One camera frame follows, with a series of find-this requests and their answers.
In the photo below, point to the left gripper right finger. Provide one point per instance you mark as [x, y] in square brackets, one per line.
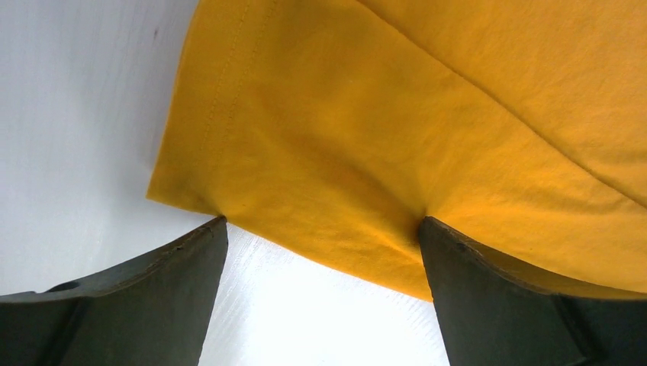
[494, 309]

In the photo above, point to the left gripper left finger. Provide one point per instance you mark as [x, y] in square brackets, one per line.
[153, 309]

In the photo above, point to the yellow t shirt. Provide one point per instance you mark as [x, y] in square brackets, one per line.
[333, 128]

